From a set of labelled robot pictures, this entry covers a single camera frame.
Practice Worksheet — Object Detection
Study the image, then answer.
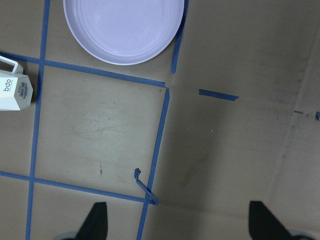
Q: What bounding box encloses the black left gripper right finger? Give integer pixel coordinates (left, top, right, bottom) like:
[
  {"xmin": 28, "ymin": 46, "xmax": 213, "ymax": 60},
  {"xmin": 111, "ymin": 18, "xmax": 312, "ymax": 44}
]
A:
[{"xmin": 248, "ymin": 201, "xmax": 294, "ymax": 240}]

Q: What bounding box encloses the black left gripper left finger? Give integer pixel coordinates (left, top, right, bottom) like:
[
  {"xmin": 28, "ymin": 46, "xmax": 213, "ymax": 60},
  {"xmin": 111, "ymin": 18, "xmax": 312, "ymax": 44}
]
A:
[{"xmin": 75, "ymin": 202, "xmax": 108, "ymax": 240}]

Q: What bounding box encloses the lilac round plate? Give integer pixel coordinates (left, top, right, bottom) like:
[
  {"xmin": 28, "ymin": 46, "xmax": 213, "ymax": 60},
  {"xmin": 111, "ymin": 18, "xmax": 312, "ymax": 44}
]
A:
[{"xmin": 63, "ymin": 0, "xmax": 185, "ymax": 66}]

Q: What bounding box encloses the white hexagonal cup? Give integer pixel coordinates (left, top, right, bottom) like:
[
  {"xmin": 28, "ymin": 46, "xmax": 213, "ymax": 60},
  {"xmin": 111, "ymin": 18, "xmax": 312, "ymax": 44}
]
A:
[{"xmin": 0, "ymin": 56, "xmax": 33, "ymax": 112}]

